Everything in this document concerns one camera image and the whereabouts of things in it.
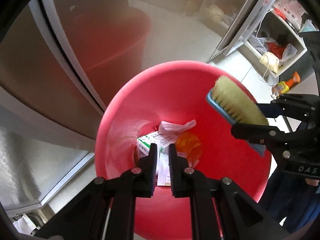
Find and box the orange clear plastic container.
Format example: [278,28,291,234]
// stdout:
[175,132,202,168]

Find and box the white green medicine box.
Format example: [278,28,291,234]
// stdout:
[136,131,172,157]

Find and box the yellow bristle blue brush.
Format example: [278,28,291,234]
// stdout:
[206,75,270,158]

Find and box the white paper leaflet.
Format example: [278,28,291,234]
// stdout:
[158,120,197,135]

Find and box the red trash bin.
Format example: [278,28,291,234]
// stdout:
[94,60,272,240]

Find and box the orange spray bottle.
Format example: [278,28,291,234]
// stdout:
[272,71,300,99]

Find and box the white shelf unit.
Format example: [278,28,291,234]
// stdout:
[214,0,307,79]

